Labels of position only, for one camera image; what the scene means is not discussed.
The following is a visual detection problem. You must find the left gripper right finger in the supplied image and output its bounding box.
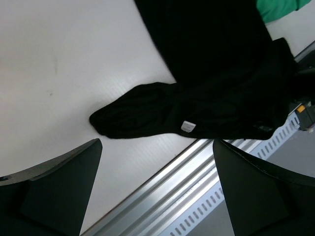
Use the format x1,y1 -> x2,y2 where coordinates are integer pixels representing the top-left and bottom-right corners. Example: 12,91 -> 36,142
213,139 -> 315,236

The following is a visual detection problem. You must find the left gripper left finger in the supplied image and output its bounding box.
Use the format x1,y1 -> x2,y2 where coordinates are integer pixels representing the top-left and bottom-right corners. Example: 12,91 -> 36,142
0,139 -> 102,236

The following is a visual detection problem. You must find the black tank top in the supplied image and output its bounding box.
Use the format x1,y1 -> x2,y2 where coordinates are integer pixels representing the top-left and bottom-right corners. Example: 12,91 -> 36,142
89,0 -> 298,140

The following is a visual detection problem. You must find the green tank top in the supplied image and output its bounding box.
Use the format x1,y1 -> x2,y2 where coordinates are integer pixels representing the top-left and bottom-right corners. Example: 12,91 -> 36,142
256,0 -> 311,24

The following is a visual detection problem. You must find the white slotted cable duct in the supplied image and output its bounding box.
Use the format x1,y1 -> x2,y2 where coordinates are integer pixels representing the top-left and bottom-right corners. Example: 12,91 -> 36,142
157,114 -> 306,236

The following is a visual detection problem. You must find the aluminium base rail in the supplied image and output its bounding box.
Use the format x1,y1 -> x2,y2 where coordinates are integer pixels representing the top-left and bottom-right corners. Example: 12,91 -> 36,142
81,139 -> 254,236

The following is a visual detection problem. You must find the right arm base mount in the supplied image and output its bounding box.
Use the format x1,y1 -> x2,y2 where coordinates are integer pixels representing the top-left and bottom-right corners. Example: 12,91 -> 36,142
287,71 -> 315,133

